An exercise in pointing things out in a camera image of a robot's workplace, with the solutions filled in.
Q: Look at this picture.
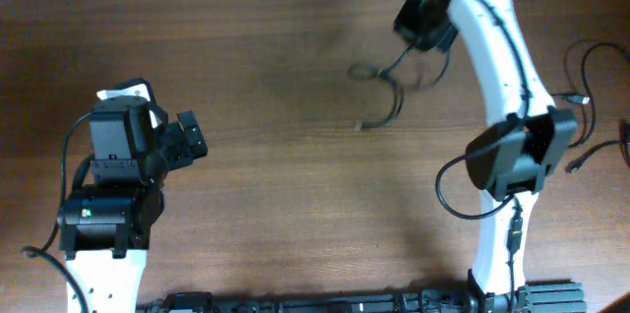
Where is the thin black USB cable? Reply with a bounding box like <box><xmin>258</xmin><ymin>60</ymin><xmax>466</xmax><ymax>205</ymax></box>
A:
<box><xmin>346</xmin><ymin>44</ymin><xmax>452</xmax><ymax>132</ymax></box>

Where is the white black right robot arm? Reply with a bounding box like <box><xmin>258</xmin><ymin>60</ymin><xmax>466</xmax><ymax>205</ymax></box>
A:
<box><xmin>395</xmin><ymin>0</ymin><xmax>577</xmax><ymax>312</ymax></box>

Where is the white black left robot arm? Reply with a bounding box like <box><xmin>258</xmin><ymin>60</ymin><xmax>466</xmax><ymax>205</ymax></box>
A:
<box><xmin>58</xmin><ymin>95</ymin><xmax>208</xmax><ymax>312</ymax></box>

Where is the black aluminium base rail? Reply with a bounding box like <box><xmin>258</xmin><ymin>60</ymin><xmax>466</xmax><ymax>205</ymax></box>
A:
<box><xmin>135</xmin><ymin>282</ymin><xmax>588</xmax><ymax>313</ymax></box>

